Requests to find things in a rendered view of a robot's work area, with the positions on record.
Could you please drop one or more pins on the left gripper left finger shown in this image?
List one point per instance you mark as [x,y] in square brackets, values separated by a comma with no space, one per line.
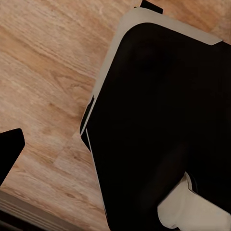
[11,144]

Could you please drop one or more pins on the wood fireplace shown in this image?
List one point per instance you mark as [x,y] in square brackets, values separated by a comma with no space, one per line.
[18,215]

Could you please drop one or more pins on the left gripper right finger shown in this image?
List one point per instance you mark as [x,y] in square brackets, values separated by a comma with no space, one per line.
[223,143]

